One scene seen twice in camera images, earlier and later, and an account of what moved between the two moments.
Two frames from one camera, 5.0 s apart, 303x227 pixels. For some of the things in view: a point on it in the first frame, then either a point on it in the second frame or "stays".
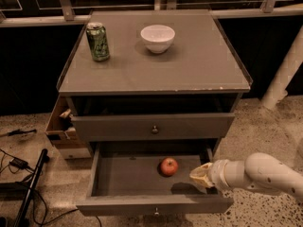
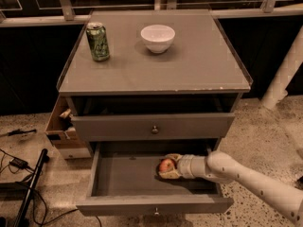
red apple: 169,166 stays
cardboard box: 61,131 stays
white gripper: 218,173 to 186,165
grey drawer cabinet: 152,82 stays
